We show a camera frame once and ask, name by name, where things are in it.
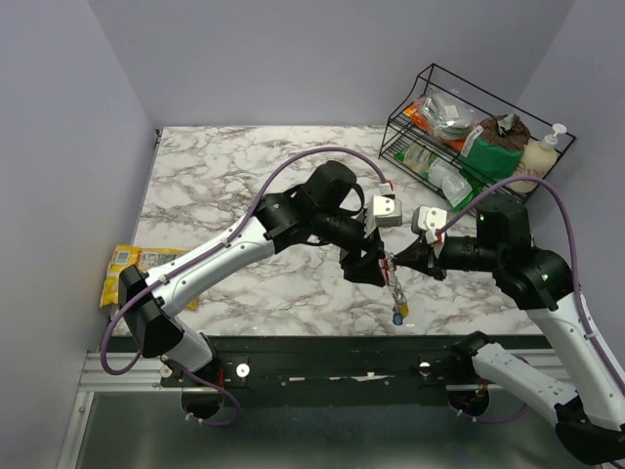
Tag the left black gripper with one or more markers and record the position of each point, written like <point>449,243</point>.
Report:
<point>367,269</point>

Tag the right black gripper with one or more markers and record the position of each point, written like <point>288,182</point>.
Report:
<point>424,257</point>

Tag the keyring with keys red tag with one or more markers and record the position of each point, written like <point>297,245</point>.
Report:
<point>400,307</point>

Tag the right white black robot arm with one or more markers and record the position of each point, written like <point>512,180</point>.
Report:
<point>587,413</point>

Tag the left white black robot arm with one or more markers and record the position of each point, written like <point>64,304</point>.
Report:
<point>277,221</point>

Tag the clear plastic packet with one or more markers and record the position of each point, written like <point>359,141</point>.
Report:
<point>456,189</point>

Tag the green white snack packet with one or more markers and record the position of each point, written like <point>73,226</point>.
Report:
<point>418,159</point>

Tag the green brown snack bag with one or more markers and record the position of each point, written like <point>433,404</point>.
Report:
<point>492,151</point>

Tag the orange snack bag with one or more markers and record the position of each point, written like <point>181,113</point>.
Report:
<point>414,114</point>

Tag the silver foil bag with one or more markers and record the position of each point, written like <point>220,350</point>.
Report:
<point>448,117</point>

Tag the white pump soap bottle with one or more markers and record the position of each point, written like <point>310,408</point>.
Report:
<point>539,157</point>

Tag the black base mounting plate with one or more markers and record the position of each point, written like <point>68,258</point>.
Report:
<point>305,371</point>

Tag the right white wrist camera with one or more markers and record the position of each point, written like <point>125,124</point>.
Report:
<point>427,221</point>

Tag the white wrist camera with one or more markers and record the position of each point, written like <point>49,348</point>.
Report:
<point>382,211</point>
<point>427,221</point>

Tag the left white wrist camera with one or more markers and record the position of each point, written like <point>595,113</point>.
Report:
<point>382,211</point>

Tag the black wire rack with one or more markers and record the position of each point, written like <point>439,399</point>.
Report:
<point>401,133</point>

